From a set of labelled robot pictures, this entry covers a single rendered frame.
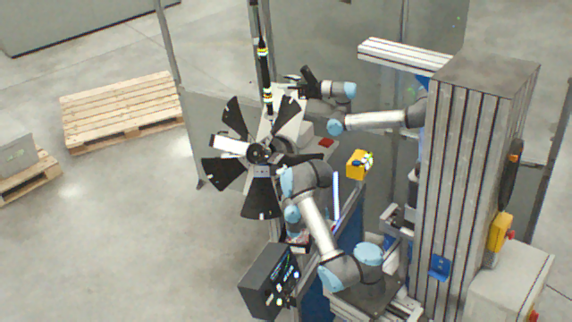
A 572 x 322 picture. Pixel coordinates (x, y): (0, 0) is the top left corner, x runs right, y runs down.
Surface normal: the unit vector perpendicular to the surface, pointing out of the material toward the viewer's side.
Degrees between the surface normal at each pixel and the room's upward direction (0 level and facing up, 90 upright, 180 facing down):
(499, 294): 0
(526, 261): 0
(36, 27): 90
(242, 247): 0
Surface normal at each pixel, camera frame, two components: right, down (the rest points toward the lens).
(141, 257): -0.08, -0.78
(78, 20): 0.63, 0.44
